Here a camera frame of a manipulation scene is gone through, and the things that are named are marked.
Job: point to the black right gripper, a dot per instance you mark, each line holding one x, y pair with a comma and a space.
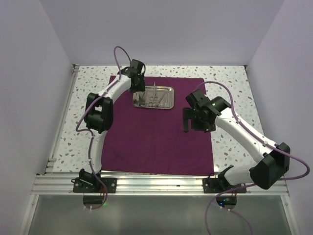
189, 113

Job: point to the aluminium left side rail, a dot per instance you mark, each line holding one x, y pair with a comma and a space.
52, 155

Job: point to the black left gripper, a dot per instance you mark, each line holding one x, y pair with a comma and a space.
141, 87

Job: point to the steel needle holder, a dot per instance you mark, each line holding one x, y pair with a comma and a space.
163, 102

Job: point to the steel surgical scissors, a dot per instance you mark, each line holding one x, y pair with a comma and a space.
155, 101

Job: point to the stainless steel instrument tray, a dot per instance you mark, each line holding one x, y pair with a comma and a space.
148, 93

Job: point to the aluminium rail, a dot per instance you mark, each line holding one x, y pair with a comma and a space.
127, 184
52, 155

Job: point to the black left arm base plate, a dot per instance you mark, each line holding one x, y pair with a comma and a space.
84, 187

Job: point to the steel forceps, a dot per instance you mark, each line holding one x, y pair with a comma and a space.
137, 98

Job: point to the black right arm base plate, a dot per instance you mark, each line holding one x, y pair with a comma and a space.
216, 183

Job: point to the aluminium front rail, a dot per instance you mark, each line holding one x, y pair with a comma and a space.
127, 184

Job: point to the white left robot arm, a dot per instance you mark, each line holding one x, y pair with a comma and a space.
98, 116

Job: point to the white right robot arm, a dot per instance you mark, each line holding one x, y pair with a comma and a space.
270, 160

